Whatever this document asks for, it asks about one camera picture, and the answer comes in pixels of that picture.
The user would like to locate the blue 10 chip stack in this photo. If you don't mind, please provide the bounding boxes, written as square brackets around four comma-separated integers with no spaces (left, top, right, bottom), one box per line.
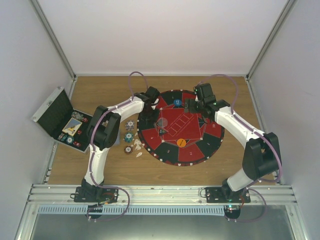
[125,120,135,131]

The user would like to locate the blue small blind button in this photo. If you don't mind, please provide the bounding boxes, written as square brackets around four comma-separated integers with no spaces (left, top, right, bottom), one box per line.
[173,99,182,107]

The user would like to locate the green 50 chip stack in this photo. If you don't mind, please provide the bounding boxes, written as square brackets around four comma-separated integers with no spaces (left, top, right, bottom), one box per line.
[124,132,134,143]

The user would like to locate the orange 100 chip stack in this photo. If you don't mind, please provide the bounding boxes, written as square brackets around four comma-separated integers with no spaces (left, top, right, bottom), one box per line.
[124,145,133,154]

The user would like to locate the orange big blind button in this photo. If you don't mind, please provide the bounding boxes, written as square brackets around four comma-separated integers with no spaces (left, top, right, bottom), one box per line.
[176,138,187,148]

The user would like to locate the playing card deck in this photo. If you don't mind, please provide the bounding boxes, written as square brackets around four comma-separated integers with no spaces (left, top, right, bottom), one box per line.
[62,117,83,137]

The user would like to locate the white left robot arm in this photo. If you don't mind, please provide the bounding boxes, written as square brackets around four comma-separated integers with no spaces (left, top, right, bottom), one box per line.
[81,87,160,202]

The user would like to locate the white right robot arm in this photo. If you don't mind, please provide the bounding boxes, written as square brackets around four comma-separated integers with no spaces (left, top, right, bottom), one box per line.
[184,98,283,203]

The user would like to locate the clear round dealer button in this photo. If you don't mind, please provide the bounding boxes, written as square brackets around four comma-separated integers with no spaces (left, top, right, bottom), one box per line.
[156,117,168,128]

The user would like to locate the round red black poker mat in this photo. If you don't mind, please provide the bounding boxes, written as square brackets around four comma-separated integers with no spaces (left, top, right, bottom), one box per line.
[136,89,225,167]

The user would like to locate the aluminium poker case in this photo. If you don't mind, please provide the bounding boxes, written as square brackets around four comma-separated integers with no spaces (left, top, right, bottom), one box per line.
[32,86,92,153]

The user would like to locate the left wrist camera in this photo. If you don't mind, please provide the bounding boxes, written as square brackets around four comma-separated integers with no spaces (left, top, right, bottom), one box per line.
[145,86,160,104]

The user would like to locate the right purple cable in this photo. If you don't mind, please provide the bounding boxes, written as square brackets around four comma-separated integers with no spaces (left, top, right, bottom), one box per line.
[197,74,283,183]

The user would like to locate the purple cable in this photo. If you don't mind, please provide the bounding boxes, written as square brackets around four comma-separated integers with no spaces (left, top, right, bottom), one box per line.
[89,71,151,187]
[197,74,283,183]

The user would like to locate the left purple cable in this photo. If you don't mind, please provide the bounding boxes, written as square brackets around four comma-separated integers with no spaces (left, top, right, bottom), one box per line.
[89,71,151,187]

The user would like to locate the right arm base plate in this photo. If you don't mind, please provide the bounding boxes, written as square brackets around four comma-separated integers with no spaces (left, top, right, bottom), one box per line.
[199,186,251,204]

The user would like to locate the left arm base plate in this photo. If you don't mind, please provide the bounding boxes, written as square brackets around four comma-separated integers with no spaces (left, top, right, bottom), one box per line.
[70,186,119,204]

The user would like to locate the slotted cable duct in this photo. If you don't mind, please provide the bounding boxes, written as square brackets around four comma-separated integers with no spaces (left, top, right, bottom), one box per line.
[37,204,225,217]

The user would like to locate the front aluminium rail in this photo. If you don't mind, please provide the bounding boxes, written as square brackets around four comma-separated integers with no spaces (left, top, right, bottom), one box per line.
[27,184,298,206]

